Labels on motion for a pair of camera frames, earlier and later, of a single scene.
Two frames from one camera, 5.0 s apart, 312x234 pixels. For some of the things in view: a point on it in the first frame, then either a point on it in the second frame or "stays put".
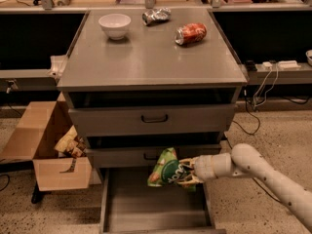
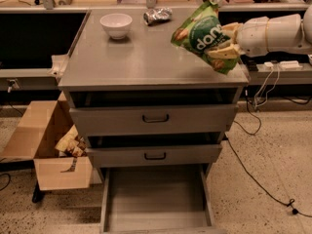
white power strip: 283,64 stays put
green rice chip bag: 167,170 -> 203,31
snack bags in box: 71,144 stays put
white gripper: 203,168 -> 253,36
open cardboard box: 42,126 stays put
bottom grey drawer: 130,205 stays put
